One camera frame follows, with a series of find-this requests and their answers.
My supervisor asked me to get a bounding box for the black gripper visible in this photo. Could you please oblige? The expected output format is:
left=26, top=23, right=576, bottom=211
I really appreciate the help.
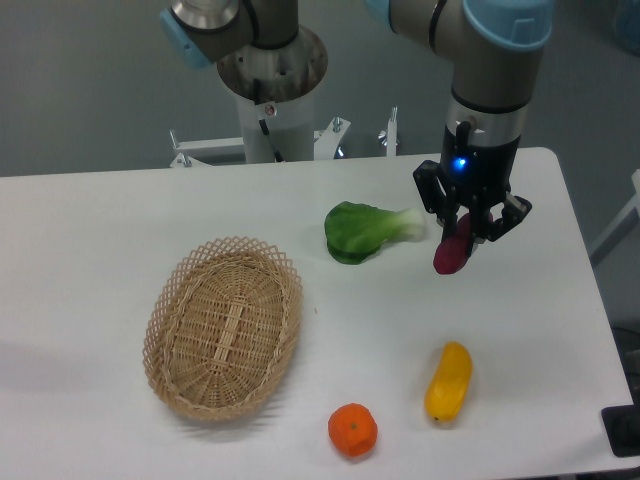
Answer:
left=413, top=110, right=532, bottom=256

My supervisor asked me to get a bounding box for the purple sweet potato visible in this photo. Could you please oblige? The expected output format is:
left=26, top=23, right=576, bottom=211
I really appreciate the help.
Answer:
left=433, top=213, right=478, bottom=275

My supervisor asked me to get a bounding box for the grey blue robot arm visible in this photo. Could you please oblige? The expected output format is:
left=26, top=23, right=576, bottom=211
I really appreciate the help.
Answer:
left=160, top=1, right=554, bottom=255

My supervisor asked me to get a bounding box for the woven wicker basket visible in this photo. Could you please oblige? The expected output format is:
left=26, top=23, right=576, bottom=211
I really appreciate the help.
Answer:
left=143, top=237, right=303, bottom=422

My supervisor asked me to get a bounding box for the green bok choy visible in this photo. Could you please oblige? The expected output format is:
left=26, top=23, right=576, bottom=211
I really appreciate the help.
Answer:
left=324, top=201, right=426, bottom=265

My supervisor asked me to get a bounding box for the yellow mango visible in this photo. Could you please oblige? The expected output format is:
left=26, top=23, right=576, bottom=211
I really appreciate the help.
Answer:
left=424, top=341, right=473, bottom=422

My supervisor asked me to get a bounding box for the orange tangerine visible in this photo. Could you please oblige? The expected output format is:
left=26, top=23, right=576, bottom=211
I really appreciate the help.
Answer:
left=327, top=403, right=378, bottom=458

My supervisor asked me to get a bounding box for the black clamp at table edge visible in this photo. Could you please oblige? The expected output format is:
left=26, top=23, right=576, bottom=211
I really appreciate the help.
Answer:
left=601, top=405, right=639, bottom=458

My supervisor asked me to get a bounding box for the white frame at right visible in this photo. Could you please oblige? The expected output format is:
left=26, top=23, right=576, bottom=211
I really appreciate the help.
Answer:
left=588, top=170, right=639, bottom=268

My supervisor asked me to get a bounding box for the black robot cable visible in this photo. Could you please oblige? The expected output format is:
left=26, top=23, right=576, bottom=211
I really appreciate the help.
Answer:
left=252, top=78, right=285, bottom=164

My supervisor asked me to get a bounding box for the white metal base frame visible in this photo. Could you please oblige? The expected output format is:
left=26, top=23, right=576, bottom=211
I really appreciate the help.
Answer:
left=168, top=106, right=401, bottom=169

